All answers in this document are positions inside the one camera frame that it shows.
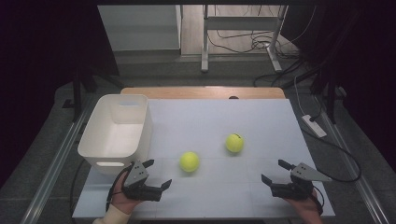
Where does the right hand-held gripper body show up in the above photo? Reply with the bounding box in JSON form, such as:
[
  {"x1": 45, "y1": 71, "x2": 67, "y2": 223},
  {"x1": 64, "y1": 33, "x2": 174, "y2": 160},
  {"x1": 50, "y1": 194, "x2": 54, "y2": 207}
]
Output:
[{"x1": 269, "y1": 162, "x2": 332, "y2": 201}]

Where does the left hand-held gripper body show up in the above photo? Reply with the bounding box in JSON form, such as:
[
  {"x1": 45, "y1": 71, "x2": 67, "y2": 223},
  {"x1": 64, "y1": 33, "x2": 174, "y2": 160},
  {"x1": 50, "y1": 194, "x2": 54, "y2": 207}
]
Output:
[{"x1": 121, "y1": 160, "x2": 163, "y2": 202}]

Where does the yellow tennis ball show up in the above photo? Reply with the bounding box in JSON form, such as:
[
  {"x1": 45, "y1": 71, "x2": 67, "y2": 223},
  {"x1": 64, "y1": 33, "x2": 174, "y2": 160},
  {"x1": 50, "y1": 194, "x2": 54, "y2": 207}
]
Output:
[
  {"x1": 225, "y1": 133, "x2": 245, "y2": 154},
  {"x1": 178, "y1": 151, "x2": 201, "y2": 174}
]

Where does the white plastic bin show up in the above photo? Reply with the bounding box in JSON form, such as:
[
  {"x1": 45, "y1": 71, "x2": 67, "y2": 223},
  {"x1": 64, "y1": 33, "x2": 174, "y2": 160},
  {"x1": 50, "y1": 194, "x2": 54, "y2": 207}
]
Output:
[{"x1": 77, "y1": 93, "x2": 154, "y2": 176}]

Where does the person's right hand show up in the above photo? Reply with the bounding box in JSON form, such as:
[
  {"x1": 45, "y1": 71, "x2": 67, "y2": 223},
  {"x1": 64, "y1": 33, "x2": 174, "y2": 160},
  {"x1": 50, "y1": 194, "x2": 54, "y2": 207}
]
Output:
[{"x1": 284, "y1": 189, "x2": 325, "y2": 224}]

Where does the person's left hand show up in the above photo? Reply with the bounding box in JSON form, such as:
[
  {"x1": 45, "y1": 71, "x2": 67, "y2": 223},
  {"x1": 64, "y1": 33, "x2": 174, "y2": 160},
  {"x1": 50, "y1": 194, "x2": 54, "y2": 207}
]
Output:
[{"x1": 110, "y1": 172, "x2": 143, "y2": 216}]

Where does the white power strip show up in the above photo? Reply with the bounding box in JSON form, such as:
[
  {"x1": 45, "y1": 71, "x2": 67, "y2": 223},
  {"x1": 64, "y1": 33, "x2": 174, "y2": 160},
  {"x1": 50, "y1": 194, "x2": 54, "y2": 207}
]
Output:
[{"x1": 301, "y1": 114, "x2": 328, "y2": 139}]

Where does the white foam board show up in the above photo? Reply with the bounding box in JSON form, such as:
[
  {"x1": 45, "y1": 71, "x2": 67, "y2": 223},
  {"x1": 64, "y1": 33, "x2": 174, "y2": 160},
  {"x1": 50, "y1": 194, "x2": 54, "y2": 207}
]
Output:
[{"x1": 72, "y1": 98, "x2": 336, "y2": 219}]

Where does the black stand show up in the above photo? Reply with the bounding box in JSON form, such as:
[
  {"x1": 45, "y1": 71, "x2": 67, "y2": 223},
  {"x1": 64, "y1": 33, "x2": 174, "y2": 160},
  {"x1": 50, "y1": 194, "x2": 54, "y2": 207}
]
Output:
[
  {"x1": 309, "y1": 59, "x2": 347, "y2": 125},
  {"x1": 61, "y1": 60, "x2": 126, "y2": 123}
]

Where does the wooden table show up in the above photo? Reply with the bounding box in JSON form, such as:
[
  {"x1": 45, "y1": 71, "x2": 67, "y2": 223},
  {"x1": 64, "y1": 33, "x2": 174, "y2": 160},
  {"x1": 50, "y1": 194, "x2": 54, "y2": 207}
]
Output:
[{"x1": 120, "y1": 86, "x2": 287, "y2": 101}]

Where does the white cabinet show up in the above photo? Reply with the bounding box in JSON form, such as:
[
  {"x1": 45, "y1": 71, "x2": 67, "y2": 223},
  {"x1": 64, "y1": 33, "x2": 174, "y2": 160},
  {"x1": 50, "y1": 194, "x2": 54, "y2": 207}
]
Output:
[{"x1": 97, "y1": 4, "x2": 183, "y2": 52}]

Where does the right hand-held gripper black cable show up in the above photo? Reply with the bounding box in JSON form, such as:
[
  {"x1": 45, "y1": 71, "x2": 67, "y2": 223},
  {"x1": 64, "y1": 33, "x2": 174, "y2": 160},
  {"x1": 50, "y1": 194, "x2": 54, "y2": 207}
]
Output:
[{"x1": 310, "y1": 186, "x2": 325, "y2": 217}]

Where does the hand-held gripper black cable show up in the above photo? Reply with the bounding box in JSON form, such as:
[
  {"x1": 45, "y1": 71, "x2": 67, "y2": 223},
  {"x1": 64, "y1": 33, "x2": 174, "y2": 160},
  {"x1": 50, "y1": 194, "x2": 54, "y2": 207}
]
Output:
[
  {"x1": 105, "y1": 164, "x2": 134, "y2": 213},
  {"x1": 310, "y1": 186, "x2": 325, "y2": 217}
]

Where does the left hand-held gripper black cable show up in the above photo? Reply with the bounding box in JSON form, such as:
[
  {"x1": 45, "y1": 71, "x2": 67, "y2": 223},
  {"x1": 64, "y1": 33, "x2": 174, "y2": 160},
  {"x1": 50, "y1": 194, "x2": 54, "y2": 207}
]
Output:
[{"x1": 105, "y1": 164, "x2": 134, "y2": 213}]

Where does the black cable under table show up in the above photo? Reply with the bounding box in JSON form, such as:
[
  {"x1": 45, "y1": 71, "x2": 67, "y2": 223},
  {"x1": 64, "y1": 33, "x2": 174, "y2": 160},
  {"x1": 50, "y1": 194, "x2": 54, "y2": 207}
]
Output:
[{"x1": 69, "y1": 158, "x2": 87, "y2": 223}]

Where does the metal floor rail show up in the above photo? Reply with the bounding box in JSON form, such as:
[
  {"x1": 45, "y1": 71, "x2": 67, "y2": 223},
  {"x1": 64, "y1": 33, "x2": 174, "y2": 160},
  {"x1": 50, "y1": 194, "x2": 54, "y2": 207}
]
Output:
[
  {"x1": 20, "y1": 94, "x2": 95, "y2": 224},
  {"x1": 313, "y1": 92, "x2": 391, "y2": 224}
]

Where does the long looping black cable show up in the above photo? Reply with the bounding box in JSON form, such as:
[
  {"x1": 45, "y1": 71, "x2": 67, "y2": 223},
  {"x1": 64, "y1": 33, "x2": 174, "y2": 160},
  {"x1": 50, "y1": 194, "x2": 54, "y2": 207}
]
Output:
[{"x1": 299, "y1": 126, "x2": 362, "y2": 184}]

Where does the tangle of floor cables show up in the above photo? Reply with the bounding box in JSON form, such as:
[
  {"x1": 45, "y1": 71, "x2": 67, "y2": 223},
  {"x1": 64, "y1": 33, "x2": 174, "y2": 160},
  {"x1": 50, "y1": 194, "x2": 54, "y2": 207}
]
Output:
[{"x1": 206, "y1": 4, "x2": 318, "y2": 61}]

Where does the white metal desk frame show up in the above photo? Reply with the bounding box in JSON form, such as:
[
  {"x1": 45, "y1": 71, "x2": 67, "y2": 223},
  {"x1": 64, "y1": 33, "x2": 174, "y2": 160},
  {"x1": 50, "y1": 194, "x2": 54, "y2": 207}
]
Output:
[{"x1": 200, "y1": 4, "x2": 290, "y2": 74}]

